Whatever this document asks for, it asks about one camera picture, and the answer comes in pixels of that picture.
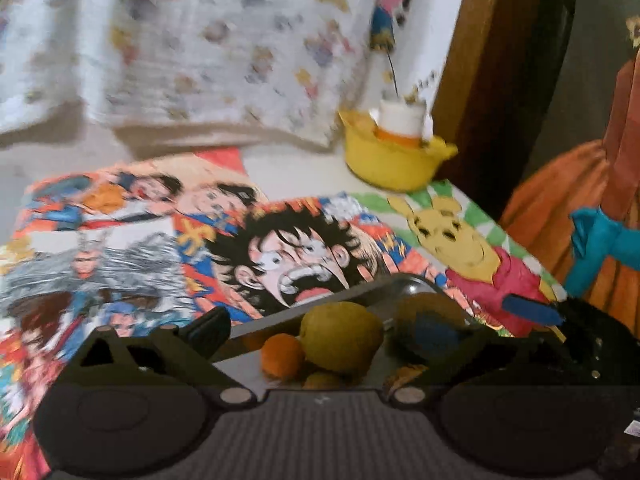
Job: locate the colourful anime poster mat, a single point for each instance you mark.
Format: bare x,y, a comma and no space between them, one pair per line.
127,247

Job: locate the orange cloth garment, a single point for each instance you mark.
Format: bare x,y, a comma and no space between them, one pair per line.
597,174

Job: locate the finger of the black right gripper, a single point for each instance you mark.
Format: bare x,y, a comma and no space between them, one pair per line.
532,310

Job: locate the yellow plastic bowl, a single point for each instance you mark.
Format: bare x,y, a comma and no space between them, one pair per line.
388,165

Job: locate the white printed muslin cloth left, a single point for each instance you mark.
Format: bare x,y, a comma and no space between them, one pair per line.
54,53

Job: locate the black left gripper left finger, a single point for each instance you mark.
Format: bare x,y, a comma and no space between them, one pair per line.
180,353

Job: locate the small brown round fruit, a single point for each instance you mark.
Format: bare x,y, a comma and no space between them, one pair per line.
323,381

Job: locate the white printed muslin cloth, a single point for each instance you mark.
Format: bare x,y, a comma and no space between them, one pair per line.
280,65
54,53

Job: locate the winnie pooh drawing sheet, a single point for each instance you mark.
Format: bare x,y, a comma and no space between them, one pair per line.
473,259

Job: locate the teal cloth ribbon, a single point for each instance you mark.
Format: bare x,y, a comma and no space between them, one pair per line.
596,237

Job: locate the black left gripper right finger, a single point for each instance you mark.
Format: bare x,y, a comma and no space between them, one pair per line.
434,356

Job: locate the white printed muslin cloth right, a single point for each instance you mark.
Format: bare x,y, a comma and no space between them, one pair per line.
280,65

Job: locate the yellow-green potato-like fruit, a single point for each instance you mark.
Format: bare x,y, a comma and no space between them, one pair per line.
341,337

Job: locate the dry plant twig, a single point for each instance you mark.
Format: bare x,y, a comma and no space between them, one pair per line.
413,76

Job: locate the dark brown kiwi fruit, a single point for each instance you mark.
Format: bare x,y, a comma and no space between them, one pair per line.
439,308

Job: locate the metal baking tray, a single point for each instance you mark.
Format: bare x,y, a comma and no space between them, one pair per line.
239,357

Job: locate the brown wooden door frame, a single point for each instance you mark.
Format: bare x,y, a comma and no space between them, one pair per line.
501,71

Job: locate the white orange plastic jar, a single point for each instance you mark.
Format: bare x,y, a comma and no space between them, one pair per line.
404,123

